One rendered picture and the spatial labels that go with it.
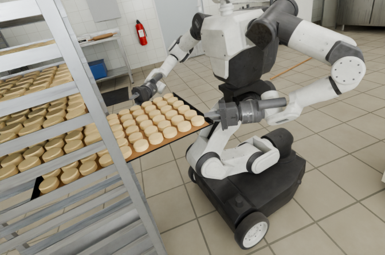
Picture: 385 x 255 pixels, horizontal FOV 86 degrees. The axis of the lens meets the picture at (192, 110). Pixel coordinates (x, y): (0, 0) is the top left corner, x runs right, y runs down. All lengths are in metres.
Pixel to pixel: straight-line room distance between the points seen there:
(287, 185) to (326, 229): 0.28
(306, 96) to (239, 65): 0.29
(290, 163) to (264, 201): 0.35
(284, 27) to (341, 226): 1.10
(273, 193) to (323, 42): 0.86
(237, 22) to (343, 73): 0.38
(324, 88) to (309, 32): 0.17
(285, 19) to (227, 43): 0.22
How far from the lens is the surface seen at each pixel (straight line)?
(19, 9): 0.58
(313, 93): 0.76
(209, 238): 1.37
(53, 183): 0.76
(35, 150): 0.78
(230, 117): 0.79
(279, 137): 1.39
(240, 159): 1.21
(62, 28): 0.54
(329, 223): 1.47
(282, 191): 1.33
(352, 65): 0.71
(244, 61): 0.89
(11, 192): 1.26
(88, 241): 1.44
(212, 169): 1.05
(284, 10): 0.80
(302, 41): 0.74
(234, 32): 0.84
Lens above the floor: 1.18
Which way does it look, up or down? 28 degrees down
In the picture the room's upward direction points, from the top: 12 degrees counter-clockwise
